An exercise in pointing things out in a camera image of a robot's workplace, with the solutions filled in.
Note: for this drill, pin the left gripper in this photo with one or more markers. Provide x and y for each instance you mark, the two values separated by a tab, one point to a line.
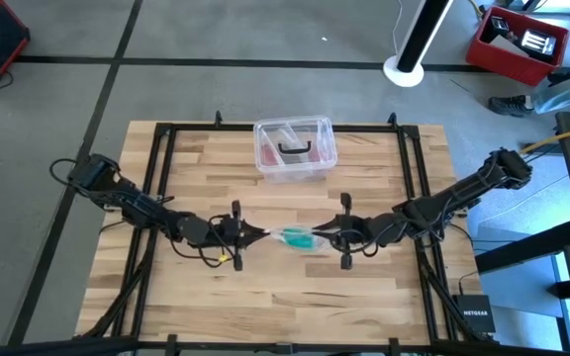
225	235

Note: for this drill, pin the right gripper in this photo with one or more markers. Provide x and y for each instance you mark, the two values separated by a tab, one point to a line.
366	232

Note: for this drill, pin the clear plastic zip bag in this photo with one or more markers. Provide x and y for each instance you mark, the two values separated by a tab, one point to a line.
324	242

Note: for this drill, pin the green elastic bandage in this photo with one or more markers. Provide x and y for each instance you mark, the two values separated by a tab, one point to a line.
299	240

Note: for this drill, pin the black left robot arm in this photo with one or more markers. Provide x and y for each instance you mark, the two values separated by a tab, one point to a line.
136	205

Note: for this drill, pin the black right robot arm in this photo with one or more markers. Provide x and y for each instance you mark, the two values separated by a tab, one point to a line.
458	195

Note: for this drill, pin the clear plastic storage box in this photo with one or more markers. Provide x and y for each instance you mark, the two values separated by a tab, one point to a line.
295	133

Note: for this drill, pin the black pole white base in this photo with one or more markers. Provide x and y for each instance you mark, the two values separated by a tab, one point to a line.
421	34

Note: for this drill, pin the red plastic bin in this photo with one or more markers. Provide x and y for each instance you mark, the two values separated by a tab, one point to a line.
512	66

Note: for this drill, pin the small black device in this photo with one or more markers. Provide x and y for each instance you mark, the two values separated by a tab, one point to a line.
499	25

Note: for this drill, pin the person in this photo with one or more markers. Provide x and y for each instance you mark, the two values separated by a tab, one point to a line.
562	94

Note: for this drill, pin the black silver device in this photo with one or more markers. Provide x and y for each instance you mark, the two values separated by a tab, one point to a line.
538	42

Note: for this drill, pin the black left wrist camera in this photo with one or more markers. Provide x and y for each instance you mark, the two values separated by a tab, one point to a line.
223	227

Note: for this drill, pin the black metal table frame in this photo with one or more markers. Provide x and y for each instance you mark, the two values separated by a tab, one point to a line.
166	148

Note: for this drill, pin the black Netgear switch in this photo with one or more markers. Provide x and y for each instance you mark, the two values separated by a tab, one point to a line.
474	314

